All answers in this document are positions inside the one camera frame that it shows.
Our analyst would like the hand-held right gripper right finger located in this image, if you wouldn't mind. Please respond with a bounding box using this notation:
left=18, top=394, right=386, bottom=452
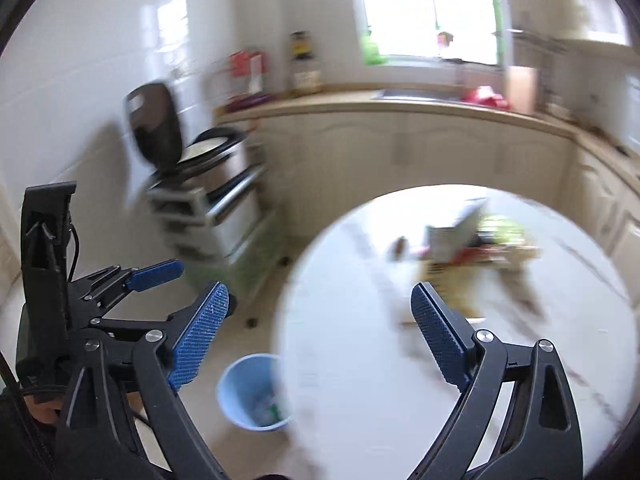
left=407, top=282, right=585, bottom=480

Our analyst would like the person's left hand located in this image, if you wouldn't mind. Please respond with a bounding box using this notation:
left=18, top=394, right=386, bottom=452
left=22, top=392, right=66, bottom=428

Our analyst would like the green white snack packet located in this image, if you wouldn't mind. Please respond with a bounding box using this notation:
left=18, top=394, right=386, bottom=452
left=480, top=215, right=526, bottom=246

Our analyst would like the white green carton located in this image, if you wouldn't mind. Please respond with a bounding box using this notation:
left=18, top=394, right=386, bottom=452
left=425, top=200, right=488, bottom=266

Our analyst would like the wooden cutting board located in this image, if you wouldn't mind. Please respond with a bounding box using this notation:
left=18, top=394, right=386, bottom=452
left=505, top=66, right=540, bottom=116

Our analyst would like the white wheeled rack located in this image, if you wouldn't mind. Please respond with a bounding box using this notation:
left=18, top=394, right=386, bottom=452
left=145, top=140, right=268, bottom=266

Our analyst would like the large jar yellow label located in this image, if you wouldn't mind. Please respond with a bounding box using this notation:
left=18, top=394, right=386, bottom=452
left=291, top=57, right=323, bottom=97

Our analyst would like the blue trash bin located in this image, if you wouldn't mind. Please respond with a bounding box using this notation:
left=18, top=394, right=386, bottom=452
left=216, top=353, right=293, bottom=432

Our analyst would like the steel sink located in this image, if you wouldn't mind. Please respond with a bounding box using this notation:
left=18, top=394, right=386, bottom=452
left=372, top=89, right=461, bottom=102

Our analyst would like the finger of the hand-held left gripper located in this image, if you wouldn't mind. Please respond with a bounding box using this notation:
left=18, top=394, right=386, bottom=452
left=72, top=260, right=185, bottom=313
left=92, top=307, right=188, bottom=343

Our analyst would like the cream lattice door cabinet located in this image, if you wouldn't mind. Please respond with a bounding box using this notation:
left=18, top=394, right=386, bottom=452
left=530, top=0, right=631, bottom=46

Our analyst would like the round marble table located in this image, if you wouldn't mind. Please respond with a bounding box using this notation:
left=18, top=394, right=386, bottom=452
left=274, top=185, right=633, bottom=480

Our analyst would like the kitchen window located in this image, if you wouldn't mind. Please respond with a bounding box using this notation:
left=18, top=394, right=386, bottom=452
left=350, top=0, right=506, bottom=66

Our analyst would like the green dish soap bottle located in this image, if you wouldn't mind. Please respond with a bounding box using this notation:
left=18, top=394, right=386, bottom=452
left=361, top=30, right=386, bottom=66

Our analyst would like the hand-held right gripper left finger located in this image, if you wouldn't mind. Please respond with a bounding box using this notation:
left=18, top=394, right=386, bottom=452
left=54, top=280, right=230, bottom=480

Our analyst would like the red utensil holder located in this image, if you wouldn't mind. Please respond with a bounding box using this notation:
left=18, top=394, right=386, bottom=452
left=212, top=50, right=276, bottom=113

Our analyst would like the beige kitchen countertop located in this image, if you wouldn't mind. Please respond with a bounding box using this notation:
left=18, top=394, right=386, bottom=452
left=215, top=87, right=640, bottom=181

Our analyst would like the black rice cooker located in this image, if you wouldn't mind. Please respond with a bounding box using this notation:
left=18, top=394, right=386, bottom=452
left=125, top=82, right=251, bottom=181

